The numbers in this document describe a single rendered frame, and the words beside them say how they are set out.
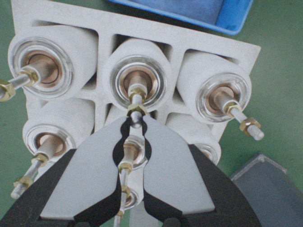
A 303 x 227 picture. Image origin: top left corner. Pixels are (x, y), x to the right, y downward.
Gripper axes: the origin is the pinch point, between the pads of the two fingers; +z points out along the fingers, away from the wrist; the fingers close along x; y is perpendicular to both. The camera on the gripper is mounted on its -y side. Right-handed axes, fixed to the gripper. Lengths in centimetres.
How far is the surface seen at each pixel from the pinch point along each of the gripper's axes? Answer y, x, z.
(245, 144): 33, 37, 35
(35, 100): 5.4, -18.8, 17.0
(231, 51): -2.3, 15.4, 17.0
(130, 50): -3.6, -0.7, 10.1
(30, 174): 9.4, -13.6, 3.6
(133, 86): -0.2, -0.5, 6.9
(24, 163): 38, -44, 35
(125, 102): 3.1, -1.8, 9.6
